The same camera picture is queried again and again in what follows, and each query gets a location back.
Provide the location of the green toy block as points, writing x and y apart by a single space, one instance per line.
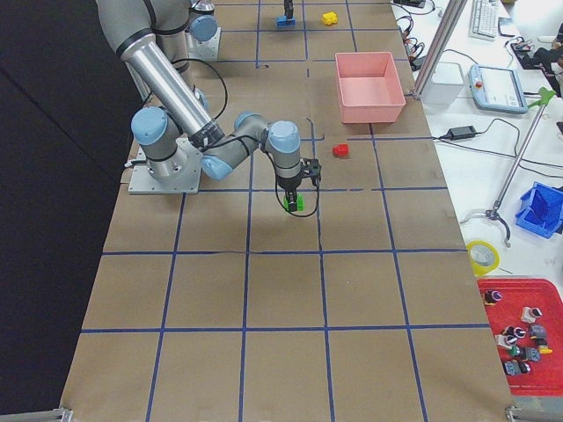
293 202

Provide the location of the red parts tray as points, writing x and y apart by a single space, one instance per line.
525 316

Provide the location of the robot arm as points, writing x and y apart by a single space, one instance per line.
202 25
150 37

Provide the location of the white square device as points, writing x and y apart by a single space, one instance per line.
445 84

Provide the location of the blue toy block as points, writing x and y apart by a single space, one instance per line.
284 22

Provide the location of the pink plastic box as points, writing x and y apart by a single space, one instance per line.
368 88

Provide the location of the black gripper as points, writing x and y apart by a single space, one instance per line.
288 184
288 7

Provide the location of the yellow tape roll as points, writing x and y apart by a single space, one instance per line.
483 256

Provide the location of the brown paper table cover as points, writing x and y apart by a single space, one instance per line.
221 307

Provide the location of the teach pendant tablet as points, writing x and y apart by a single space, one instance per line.
497 89

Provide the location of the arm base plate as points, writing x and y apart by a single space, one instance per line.
179 174
204 50

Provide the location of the reacher grabber tool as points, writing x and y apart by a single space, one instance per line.
492 213

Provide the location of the white keyboard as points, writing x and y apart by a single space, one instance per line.
484 19

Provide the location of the blue storage bin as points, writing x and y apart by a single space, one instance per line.
541 210

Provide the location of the aluminium frame post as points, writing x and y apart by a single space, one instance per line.
448 23

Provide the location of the black power adapter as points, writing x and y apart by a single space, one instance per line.
461 133

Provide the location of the red toy block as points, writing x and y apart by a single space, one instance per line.
341 150

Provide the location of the yellow toy block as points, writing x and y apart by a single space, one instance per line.
329 18

